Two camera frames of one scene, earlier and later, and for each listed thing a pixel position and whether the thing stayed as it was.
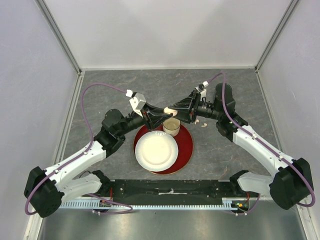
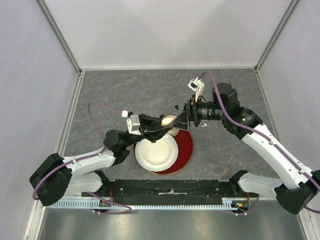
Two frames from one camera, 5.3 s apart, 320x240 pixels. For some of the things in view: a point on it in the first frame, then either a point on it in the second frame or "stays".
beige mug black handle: (171, 125) stays
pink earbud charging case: (167, 110) -> (168, 119)
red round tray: (185, 147) stays
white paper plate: (156, 151) stays
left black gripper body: (149, 121) -> (144, 129)
